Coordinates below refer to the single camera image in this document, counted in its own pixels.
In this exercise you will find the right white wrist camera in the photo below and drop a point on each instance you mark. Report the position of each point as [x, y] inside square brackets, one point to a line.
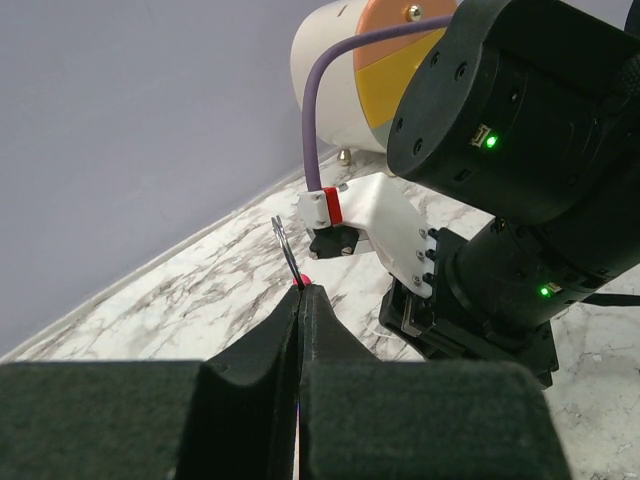
[369, 214]

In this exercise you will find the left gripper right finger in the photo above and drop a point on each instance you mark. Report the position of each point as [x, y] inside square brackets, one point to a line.
[362, 418]

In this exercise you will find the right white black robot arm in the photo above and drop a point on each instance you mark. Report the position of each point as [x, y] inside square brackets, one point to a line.
[529, 111]

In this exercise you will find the beige cylinder striped key holder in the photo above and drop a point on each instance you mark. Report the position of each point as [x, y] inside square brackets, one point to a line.
[360, 91]

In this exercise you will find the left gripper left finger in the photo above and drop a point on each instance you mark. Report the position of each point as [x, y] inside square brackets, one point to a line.
[230, 417]

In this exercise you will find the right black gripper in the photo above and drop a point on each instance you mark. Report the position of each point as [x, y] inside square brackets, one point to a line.
[449, 326]

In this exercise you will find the pink tag metal keyring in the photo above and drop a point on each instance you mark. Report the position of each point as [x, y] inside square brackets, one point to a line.
[299, 284]

